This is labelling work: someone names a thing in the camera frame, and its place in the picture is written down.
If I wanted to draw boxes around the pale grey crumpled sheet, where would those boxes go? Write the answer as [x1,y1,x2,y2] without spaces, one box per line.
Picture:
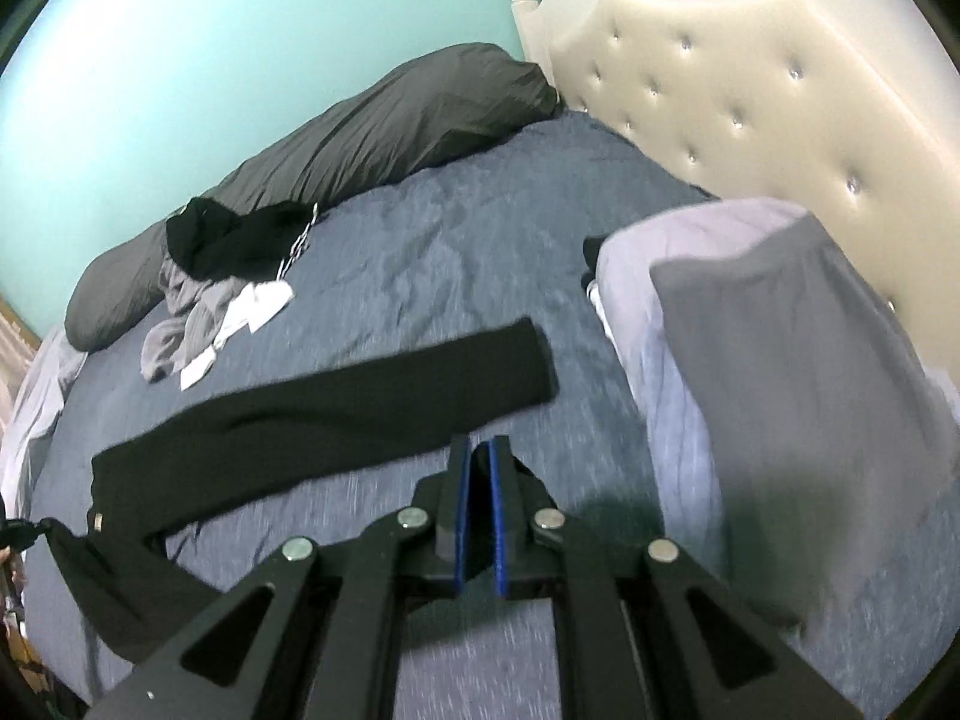
[0,326,89,496]

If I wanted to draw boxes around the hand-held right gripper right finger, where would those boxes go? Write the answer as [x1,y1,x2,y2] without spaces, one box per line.
[487,435,863,720]

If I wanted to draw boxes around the crumpled white garment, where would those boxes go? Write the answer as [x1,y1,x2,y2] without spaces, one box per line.
[178,277,295,391]

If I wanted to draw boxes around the folded grey garment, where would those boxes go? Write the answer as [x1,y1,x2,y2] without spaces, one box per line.
[649,210,938,623]

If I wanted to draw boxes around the black pants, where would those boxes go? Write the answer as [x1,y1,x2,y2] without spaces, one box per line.
[41,317,560,665]

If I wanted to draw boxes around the cream tufted headboard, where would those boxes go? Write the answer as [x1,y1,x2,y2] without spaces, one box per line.
[499,0,960,391]

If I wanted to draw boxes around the blue patterned bedspread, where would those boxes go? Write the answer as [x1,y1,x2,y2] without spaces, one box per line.
[22,109,960,720]

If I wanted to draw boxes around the long dark grey pillow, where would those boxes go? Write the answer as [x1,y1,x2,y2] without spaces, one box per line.
[64,43,562,352]

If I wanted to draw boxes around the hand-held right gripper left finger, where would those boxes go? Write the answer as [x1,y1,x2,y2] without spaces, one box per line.
[86,433,475,720]

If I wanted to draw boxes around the crumpled grey garment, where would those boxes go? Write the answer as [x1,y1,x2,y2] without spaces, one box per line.
[139,255,248,383]

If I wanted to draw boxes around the crumpled black garment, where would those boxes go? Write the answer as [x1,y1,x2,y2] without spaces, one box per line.
[165,197,322,280]

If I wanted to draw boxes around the pink curtain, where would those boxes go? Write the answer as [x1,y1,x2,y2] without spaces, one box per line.
[0,330,35,428]

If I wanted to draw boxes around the wooden window frame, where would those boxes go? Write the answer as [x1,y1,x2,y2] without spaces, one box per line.
[0,296,38,346]

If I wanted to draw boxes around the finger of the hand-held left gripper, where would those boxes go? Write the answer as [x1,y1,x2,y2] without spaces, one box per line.
[0,516,53,550]

